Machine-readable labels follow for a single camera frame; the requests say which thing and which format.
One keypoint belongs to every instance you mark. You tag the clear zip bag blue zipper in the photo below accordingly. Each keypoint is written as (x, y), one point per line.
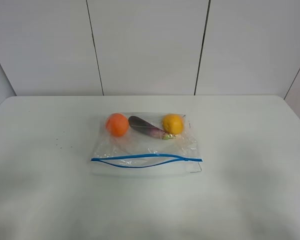
(136, 154)

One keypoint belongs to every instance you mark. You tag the yellow orange fruit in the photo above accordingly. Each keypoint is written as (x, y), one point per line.
(173, 124)

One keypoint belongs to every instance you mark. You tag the purple eggplant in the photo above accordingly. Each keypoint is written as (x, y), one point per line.
(144, 127)

